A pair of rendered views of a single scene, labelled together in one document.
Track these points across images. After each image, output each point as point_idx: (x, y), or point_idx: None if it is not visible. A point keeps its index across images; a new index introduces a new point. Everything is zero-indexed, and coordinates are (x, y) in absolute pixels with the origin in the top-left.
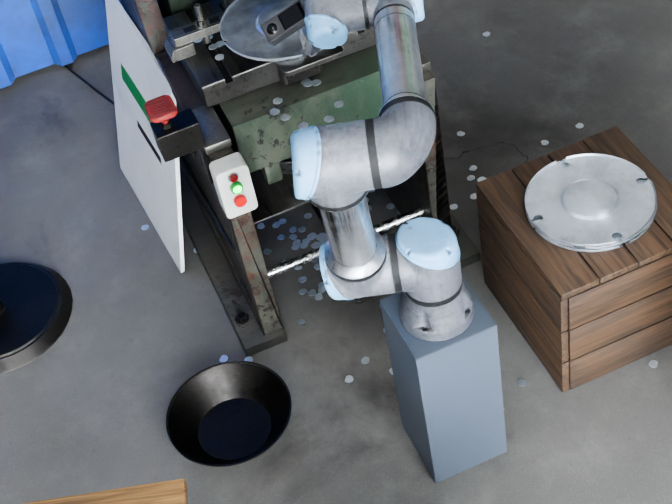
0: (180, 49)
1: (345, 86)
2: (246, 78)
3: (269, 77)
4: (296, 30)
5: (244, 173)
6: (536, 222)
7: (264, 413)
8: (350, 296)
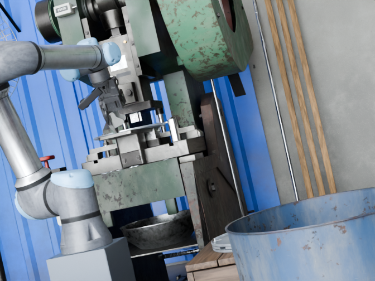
0: (90, 154)
1: (147, 165)
2: (105, 163)
3: (118, 165)
4: (91, 100)
5: None
6: (214, 241)
7: None
8: (25, 209)
